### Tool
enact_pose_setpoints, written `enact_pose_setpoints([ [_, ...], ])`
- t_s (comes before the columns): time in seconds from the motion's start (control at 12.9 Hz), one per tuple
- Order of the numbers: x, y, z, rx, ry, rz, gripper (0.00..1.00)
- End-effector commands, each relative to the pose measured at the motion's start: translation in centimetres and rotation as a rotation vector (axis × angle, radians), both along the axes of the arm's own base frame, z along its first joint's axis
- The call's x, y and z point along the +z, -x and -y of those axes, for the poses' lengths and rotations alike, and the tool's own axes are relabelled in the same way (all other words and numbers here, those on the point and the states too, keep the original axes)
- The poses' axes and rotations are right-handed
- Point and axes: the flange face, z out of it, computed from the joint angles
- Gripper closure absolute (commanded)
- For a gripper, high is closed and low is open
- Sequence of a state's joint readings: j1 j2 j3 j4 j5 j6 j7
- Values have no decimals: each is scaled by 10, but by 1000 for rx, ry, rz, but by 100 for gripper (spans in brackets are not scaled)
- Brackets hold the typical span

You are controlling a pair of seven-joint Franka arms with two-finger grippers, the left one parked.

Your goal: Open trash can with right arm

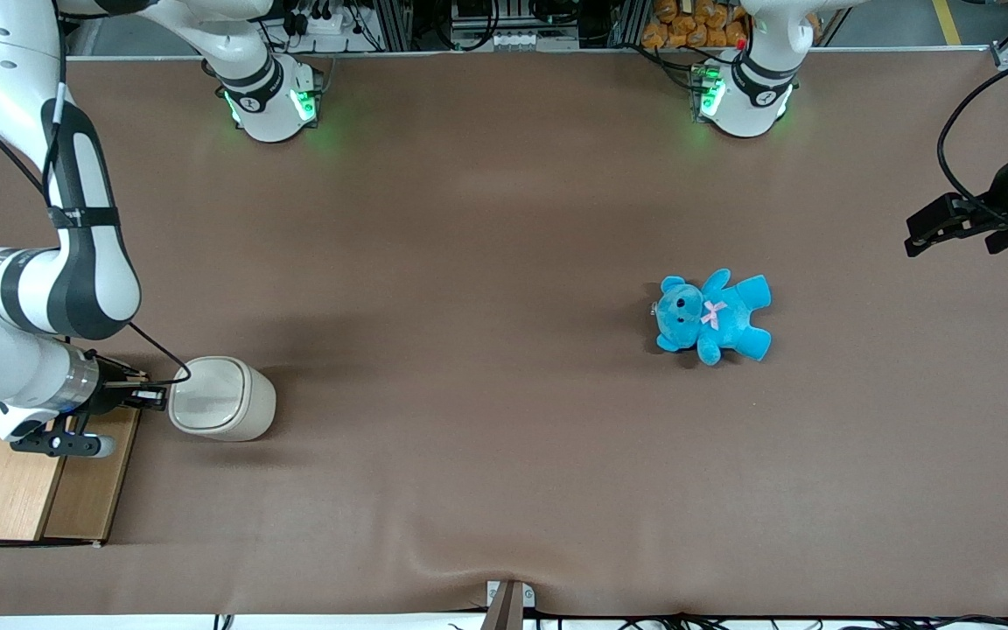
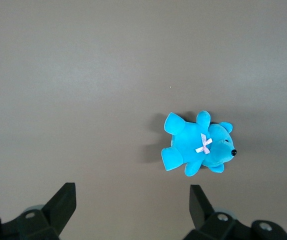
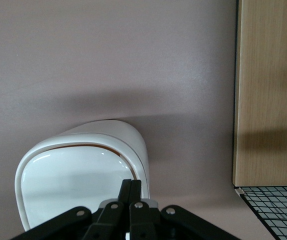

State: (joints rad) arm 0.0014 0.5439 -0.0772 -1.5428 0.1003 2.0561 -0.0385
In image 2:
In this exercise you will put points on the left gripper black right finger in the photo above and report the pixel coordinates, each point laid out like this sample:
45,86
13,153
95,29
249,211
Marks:
218,227

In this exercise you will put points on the blue plush teddy bear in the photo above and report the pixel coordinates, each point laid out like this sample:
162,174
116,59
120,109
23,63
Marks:
188,140

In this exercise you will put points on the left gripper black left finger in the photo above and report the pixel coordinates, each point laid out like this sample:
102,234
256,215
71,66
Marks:
33,225

